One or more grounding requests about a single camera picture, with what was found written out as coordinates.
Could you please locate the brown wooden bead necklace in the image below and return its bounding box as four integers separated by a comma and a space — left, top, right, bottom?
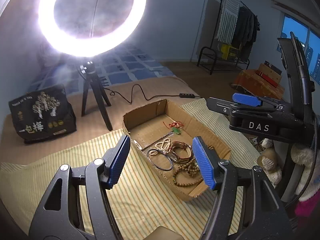
171, 144, 216, 188

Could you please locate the dark bangle ring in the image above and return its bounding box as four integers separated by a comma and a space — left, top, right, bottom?
147, 148, 174, 172

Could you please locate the green jade pendant red cord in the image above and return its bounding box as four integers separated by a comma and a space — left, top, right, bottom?
162, 120, 185, 136

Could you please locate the right hand in glove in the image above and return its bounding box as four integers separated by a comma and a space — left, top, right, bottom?
257, 138, 320, 202

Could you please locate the orange cloth covered box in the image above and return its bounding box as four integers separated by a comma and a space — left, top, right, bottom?
232, 63, 285, 100

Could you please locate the striped yellow cloth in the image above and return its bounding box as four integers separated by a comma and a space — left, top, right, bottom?
1, 99, 259, 239

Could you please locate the yellow crate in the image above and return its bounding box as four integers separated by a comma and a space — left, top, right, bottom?
220, 43, 239, 61

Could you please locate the cardboard box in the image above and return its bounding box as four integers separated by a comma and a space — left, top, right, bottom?
123, 99, 231, 201

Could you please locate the black clothes rack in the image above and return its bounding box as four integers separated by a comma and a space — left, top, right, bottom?
197, 0, 260, 75

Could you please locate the black snack bag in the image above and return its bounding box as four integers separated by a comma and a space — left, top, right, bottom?
9, 85, 76, 144

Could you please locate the black tripod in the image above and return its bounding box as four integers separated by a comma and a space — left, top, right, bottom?
80, 60, 113, 131

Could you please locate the blue patterned blanket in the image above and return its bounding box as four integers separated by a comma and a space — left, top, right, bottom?
27, 43, 174, 95

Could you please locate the black power cable with switch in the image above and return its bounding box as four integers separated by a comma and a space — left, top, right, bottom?
102, 83, 202, 105

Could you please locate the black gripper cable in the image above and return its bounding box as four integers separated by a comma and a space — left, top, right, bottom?
285, 31, 320, 208

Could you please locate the white ring light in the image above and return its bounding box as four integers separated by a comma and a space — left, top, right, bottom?
37, 0, 146, 57

